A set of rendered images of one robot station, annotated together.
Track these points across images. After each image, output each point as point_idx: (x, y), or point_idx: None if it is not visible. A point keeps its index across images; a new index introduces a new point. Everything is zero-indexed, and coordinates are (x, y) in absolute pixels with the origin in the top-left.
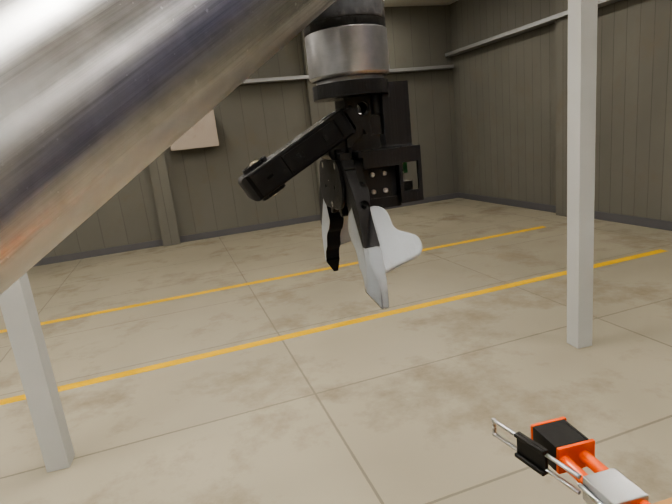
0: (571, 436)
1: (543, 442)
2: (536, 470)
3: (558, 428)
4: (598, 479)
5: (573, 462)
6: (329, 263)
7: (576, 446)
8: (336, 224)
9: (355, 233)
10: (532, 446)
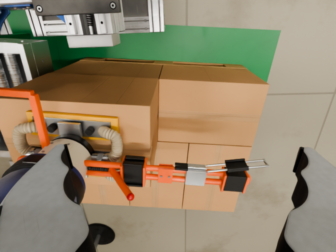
0: (229, 186)
1: (236, 174)
2: (229, 160)
3: (238, 185)
4: (201, 176)
5: (217, 175)
6: (299, 149)
7: (222, 183)
8: (280, 238)
9: (26, 230)
10: (234, 168)
